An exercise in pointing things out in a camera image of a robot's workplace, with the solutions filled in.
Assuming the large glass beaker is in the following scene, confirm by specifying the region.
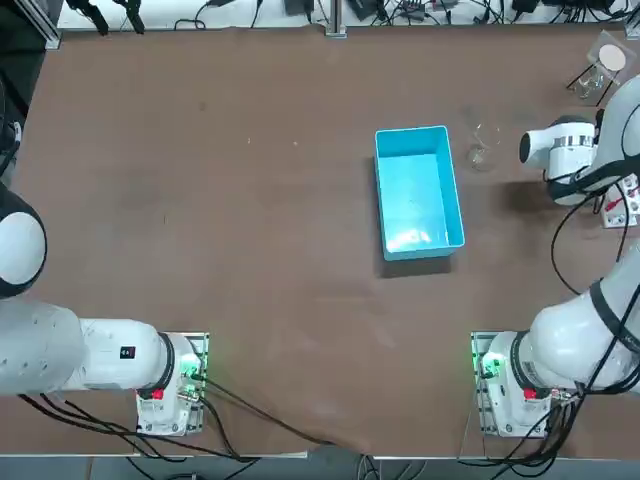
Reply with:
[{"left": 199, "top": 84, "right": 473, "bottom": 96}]
[{"left": 467, "top": 121, "right": 503, "bottom": 173}]

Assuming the blue plastic bin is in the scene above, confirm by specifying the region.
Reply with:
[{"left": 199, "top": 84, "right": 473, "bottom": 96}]
[{"left": 373, "top": 124, "right": 467, "bottom": 262}]

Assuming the wire gauze with ceramic centre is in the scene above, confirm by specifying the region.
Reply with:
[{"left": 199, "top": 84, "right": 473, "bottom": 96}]
[{"left": 587, "top": 30, "right": 632, "bottom": 86}]

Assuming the white test tube rack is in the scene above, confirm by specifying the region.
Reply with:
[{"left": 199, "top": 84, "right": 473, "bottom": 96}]
[{"left": 597, "top": 172, "right": 640, "bottom": 230}]

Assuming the black left arm base cable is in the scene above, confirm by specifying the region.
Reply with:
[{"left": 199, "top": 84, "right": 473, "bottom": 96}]
[{"left": 197, "top": 374, "right": 351, "bottom": 449}]

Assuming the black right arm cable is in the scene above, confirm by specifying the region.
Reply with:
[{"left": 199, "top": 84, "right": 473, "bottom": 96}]
[{"left": 549, "top": 164, "right": 640, "bottom": 301}]

